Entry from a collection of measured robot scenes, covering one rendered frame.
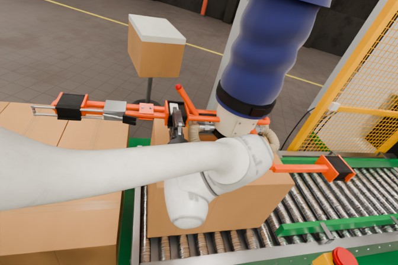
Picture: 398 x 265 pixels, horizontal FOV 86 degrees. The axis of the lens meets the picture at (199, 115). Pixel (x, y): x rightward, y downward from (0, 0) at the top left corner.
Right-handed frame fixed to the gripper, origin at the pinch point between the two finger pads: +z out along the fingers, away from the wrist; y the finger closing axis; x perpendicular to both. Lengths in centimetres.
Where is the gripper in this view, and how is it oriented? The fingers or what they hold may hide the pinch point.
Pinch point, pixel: (173, 113)
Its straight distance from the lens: 80.7
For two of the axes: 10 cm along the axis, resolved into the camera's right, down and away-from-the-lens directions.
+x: 9.6, 0.7, 2.8
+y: -2.3, 7.8, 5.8
